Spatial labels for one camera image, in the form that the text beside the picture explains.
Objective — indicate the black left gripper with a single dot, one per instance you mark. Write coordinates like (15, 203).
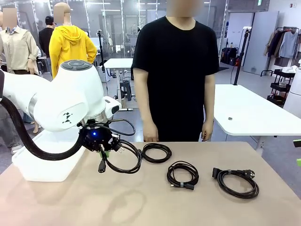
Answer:
(96, 139)

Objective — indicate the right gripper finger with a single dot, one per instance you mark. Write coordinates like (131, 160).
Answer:
(297, 143)
(299, 162)

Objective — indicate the person's left forearm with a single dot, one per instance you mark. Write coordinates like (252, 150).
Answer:
(208, 103)

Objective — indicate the person's right forearm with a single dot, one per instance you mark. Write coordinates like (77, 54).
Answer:
(143, 99)

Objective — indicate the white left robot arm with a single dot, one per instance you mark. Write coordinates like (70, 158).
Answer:
(65, 94)

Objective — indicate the person's right hand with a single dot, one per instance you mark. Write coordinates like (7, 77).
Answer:
(151, 133)

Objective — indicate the person's left hand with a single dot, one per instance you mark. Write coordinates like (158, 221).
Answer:
(207, 134)

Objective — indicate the black utility cart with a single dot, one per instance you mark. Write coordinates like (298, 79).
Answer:
(281, 86)

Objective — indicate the large white table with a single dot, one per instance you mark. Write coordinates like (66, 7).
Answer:
(247, 106)

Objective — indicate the clear plastic storage bin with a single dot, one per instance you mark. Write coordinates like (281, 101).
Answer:
(42, 171)

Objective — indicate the black stool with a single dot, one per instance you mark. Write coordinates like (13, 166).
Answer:
(124, 88)

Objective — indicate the small white desk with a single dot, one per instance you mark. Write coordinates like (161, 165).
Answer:
(120, 63)

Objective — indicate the bystander legs with trousers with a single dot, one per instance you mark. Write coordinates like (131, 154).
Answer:
(9, 131)

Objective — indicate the clothes rack with garments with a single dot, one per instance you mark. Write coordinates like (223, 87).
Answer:
(287, 44)

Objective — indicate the black pole stand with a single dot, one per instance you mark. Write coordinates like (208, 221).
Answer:
(238, 63)

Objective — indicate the person in black t-shirt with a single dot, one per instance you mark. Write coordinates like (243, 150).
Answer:
(176, 82)

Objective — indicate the black suitcase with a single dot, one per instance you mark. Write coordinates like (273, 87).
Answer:
(228, 56)

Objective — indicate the mannequin in yellow hoodie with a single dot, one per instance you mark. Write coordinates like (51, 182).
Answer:
(70, 47)

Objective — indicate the bystander in black cap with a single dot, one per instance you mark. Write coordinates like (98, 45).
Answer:
(45, 40)

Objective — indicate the mannequin in beige shirt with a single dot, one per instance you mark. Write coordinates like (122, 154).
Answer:
(16, 54)

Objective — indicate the white rounded pedestal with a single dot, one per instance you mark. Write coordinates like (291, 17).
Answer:
(295, 99)

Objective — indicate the black tripod with camera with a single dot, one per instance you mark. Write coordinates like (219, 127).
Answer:
(101, 54)

